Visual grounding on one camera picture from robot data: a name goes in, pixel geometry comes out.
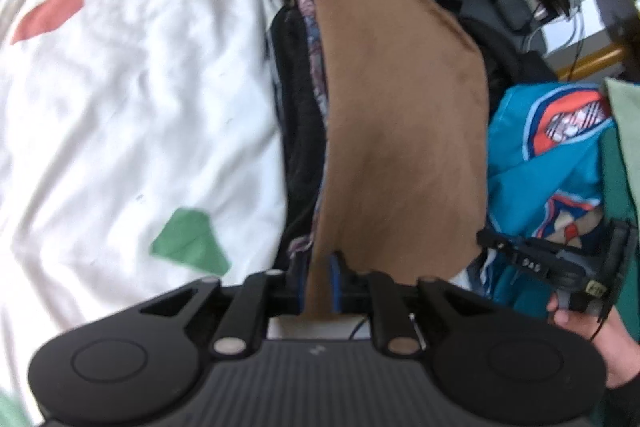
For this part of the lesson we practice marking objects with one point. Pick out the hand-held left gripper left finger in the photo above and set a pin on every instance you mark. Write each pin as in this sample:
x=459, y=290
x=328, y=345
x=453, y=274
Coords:
x=295, y=299

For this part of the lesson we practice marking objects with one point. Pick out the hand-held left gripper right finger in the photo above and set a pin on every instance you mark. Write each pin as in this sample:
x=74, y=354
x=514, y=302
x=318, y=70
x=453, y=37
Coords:
x=334, y=284

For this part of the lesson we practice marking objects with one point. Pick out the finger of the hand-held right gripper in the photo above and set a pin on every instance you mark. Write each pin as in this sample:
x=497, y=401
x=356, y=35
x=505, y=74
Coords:
x=520, y=254

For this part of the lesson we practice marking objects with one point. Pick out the brown t-shirt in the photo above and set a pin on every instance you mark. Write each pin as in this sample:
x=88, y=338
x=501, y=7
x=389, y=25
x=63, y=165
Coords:
x=400, y=132

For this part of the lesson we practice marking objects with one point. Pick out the pile of dark folded clothes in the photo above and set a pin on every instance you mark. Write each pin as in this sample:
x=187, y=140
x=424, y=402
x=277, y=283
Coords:
x=312, y=37

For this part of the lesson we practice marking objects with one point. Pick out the person's right hand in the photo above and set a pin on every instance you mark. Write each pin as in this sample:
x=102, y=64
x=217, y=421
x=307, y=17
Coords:
x=617, y=347

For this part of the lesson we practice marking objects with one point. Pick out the teal printed garment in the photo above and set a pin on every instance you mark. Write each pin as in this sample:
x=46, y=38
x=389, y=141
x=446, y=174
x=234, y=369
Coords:
x=540, y=167

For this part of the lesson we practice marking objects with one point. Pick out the green garment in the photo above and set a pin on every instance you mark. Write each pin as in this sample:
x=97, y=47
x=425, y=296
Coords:
x=625, y=147

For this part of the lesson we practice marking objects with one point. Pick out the black folded garment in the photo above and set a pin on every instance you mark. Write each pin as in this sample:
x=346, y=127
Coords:
x=297, y=132

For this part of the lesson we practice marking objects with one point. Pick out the yellow wooden bar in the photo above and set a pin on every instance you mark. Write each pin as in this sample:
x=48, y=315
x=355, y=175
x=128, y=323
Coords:
x=595, y=62

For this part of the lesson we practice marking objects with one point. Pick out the white patterned bed blanket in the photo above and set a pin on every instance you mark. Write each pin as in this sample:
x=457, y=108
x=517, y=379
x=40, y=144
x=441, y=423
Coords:
x=125, y=107

